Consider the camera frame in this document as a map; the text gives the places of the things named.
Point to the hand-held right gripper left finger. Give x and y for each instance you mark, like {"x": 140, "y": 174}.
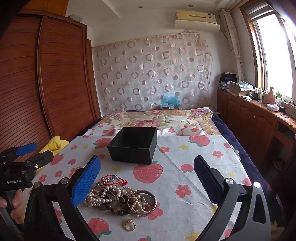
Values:
{"x": 85, "y": 180}

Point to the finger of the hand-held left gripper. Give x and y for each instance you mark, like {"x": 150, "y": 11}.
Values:
{"x": 41, "y": 160}
{"x": 26, "y": 148}

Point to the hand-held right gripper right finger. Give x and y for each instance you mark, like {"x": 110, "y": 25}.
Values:
{"x": 205, "y": 178}

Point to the black jewelry box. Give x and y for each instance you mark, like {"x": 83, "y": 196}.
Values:
{"x": 129, "y": 155}

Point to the silver bangle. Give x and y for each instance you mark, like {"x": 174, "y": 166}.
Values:
{"x": 140, "y": 212}

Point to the person's left hand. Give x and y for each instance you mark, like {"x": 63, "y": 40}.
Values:
{"x": 17, "y": 204}

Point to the yellow plush toy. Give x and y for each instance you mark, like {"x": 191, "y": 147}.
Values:
{"x": 55, "y": 143}

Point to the navy bed sheet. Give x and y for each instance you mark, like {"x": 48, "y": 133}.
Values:
{"x": 233, "y": 139}

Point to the long wooden cabinet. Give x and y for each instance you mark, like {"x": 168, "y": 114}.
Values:
{"x": 249, "y": 120}

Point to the brown wooden wardrobe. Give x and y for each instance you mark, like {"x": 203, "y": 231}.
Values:
{"x": 57, "y": 81}

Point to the dark bowl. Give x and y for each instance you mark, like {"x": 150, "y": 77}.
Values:
{"x": 279, "y": 163}

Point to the floral blanket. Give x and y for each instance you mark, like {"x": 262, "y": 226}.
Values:
{"x": 143, "y": 118}

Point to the blue plastic bag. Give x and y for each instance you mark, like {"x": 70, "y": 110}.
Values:
{"x": 168, "y": 99}

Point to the cardboard box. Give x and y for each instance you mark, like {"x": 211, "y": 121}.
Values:
{"x": 235, "y": 89}

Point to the pink tissue pack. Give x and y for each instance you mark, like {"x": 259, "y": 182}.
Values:
{"x": 272, "y": 107}

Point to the white bottle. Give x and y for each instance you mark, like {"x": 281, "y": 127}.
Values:
{"x": 260, "y": 94}

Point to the teal folded cloth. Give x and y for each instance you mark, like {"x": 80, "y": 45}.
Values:
{"x": 246, "y": 85}

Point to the dark clothes pile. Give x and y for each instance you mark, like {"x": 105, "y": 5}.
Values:
{"x": 227, "y": 77}

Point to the green capped bottle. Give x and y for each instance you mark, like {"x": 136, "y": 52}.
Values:
{"x": 279, "y": 98}

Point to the white power strip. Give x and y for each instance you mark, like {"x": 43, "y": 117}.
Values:
{"x": 289, "y": 106}

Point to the circle patterned sheer curtain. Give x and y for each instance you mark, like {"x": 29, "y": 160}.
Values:
{"x": 143, "y": 69}

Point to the floral side curtain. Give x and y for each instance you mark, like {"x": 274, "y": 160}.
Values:
{"x": 233, "y": 41}

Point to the wooden framed window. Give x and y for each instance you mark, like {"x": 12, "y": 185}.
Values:
{"x": 277, "y": 51}

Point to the cream wall air conditioner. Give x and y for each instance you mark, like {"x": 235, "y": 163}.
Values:
{"x": 196, "y": 24}

